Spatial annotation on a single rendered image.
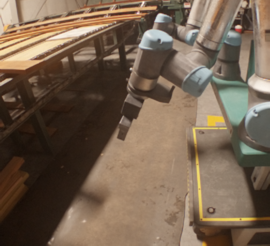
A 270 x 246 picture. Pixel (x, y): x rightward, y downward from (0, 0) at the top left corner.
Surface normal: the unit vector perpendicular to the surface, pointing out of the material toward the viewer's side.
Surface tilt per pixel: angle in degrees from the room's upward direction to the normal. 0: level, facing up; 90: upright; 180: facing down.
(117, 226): 0
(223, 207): 0
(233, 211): 0
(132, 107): 97
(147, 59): 90
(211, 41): 97
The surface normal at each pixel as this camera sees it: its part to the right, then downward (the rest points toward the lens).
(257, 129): -0.50, 0.59
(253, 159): -0.17, 0.53
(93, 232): -0.10, -0.85
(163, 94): 0.26, -0.68
